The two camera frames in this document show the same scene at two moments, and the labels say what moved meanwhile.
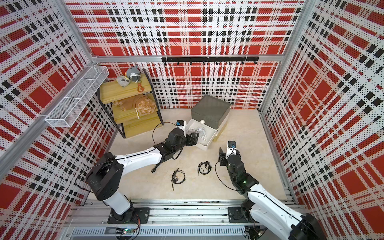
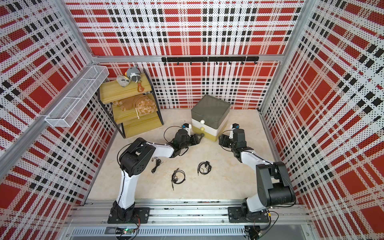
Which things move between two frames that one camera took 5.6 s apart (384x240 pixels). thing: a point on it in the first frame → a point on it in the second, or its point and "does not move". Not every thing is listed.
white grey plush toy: x=123 y=81 does not move
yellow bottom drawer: x=220 y=130 → x=207 y=135
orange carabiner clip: x=140 y=88 does not move
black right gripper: x=222 y=157 → x=223 y=141
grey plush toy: x=134 y=74 does not move
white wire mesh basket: x=66 y=110 does not move
